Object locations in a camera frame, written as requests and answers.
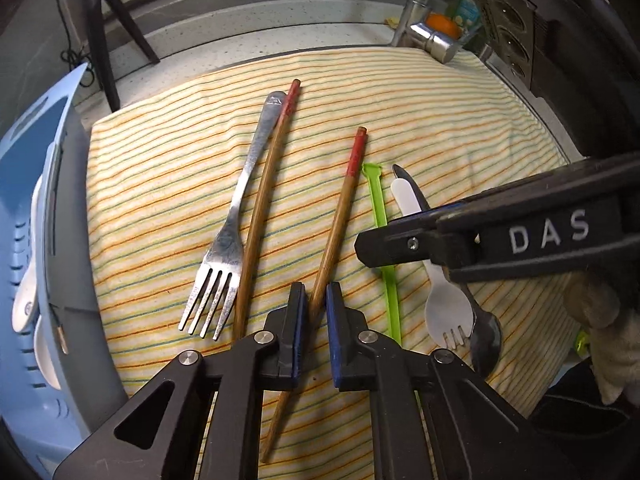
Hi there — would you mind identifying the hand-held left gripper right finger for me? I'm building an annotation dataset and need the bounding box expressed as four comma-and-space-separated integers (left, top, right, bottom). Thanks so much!
325, 281, 583, 480

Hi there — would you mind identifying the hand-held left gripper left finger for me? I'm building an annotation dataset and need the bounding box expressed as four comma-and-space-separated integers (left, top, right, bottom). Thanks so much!
52, 282, 308, 480

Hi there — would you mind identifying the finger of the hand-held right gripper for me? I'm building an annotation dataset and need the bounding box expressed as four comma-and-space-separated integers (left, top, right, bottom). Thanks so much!
385, 204, 483, 233
354, 224, 453, 272

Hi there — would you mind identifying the white plastic spork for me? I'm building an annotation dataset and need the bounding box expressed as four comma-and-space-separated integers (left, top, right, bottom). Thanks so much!
390, 177, 474, 352

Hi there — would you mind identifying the red wooden chopstick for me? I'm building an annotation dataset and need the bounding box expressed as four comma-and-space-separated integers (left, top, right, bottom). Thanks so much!
232, 78, 302, 342
260, 126, 369, 464

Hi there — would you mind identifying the white plastic spoon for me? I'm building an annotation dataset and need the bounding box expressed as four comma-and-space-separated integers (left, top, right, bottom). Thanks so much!
32, 314, 64, 392
11, 142, 57, 334

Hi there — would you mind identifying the blue plastic drain basket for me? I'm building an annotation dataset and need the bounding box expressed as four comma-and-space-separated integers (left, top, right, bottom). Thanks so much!
0, 62, 127, 467

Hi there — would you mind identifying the person's right forearm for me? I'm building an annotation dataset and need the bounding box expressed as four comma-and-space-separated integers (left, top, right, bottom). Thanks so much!
529, 360, 640, 480

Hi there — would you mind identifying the person's right hand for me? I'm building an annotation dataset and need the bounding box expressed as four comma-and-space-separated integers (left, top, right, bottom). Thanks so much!
564, 270, 640, 407

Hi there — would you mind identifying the green plastic stick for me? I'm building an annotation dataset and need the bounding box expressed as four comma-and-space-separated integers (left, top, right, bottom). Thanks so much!
361, 162, 404, 347

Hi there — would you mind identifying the metal fork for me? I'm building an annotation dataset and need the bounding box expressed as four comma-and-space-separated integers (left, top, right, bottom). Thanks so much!
178, 91, 287, 341

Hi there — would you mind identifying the chrome kitchen faucet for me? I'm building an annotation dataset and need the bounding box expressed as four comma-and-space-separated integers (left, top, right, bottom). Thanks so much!
390, 0, 469, 65

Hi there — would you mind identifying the striped yellow cloth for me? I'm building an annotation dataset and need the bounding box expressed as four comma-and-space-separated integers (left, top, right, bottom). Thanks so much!
85, 45, 587, 480

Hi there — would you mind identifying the green soap pump bottle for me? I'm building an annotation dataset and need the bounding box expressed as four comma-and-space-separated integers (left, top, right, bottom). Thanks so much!
450, 0, 487, 47

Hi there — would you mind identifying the black tripod stand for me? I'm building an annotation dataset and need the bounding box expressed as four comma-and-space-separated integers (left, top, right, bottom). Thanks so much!
79, 0, 162, 114

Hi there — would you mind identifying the black cable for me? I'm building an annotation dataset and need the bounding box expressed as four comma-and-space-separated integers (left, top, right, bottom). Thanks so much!
56, 0, 97, 87

